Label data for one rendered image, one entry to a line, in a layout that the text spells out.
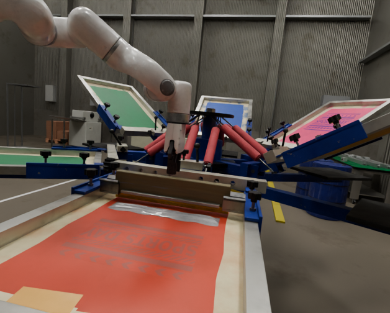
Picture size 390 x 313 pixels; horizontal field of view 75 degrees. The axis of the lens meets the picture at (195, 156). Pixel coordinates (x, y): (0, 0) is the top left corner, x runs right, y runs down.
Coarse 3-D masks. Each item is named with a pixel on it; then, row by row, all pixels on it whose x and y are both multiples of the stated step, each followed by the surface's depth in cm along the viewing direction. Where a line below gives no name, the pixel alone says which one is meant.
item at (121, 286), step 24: (216, 216) 84; (216, 240) 66; (216, 264) 55; (96, 288) 44; (120, 288) 45; (144, 288) 45; (168, 288) 46; (192, 288) 47; (96, 312) 39; (120, 312) 39; (144, 312) 40; (168, 312) 40; (192, 312) 41
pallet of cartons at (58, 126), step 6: (48, 120) 896; (48, 126) 888; (54, 126) 884; (60, 126) 905; (66, 126) 937; (48, 132) 891; (54, 132) 886; (60, 132) 885; (66, 132) 881; (48, 138) 894; (54, 138) 889; (60, 138) 888; (66, 138) 884; (66, 144) 883
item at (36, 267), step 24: (96, 216) 74; (120, 216) 76; (144, 216) 78; (48, 240) 58; (0, 264) 48; (24, 264) 49; (48, 264) 50; (72, 264) 50; (96, 264) 51; (0, 288) 42; (48, 288) 43; (72, 288) 44
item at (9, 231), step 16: (96, 192) 88; (48, 208) 68; (64, 208) 72; (0, 224) 56; (16, 224) 57; (32, 224) 61; (256, 224) 71; (0, 240) 53; (256, 240) 61; (256, 256) 53; (256, 272) 48; (256, 288) 43; (0, 304) 34; (16, 304) 34; (256, 304) 39
